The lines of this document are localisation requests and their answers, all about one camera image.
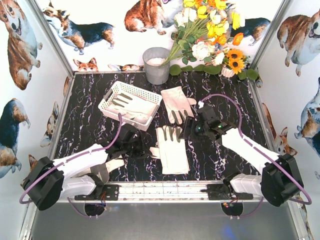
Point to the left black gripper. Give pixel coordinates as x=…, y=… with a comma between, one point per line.
x=136, y=146

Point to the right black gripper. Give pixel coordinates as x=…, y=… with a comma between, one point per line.
x=191, y=127

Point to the grey-palm glove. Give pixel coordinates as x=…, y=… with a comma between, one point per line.
x=171, y=150
x=132, y=107
x=101, y=171

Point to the white perforated storage basket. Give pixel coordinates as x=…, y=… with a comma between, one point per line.
x=121, y=87

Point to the white glove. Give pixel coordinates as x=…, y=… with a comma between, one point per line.
x=114, y=164
x=177, y=105

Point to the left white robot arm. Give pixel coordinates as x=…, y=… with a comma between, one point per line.
x=83, y=175

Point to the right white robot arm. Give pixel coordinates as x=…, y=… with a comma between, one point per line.
x=279, y=177

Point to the sunflower pot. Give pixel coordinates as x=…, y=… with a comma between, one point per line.
x=234, y=62

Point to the grey metal bucket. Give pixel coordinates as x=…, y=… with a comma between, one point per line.
x=156, y=65

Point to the artificial flower bouquet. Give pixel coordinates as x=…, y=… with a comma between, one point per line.
x=202, y=31

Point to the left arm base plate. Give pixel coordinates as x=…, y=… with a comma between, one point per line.
x=109, y=192

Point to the aluminium front rail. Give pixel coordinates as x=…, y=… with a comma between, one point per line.
x=162, y=192

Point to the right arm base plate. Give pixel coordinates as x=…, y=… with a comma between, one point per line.
x=222, y=192

